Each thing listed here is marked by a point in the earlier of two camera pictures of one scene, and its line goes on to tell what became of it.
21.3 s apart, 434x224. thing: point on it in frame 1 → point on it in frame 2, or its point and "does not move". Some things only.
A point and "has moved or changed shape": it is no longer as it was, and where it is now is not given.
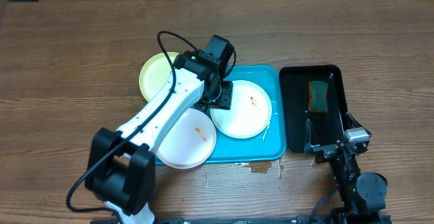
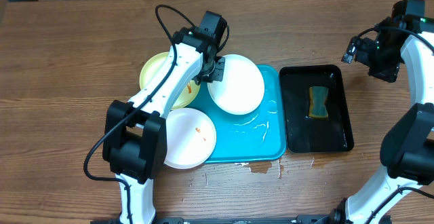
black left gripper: (226, 101) → (219, 75)
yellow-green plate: (154, 73) does not move
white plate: (190, 142) does not move
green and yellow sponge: (317, 100) has moved or changed shape
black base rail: (241, 220) does not move
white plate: (249, 115) has moved or changed shape
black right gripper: (326, 151) → (388, 75)
